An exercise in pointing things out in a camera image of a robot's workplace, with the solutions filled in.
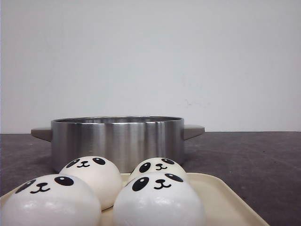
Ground panda bun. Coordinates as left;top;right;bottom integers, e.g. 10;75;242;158
113;172;206;226
127;157;189;182
60;156;123;210
1;174;101;226

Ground stainless steel pot grey handles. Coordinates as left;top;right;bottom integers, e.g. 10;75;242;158
31;116;205;173

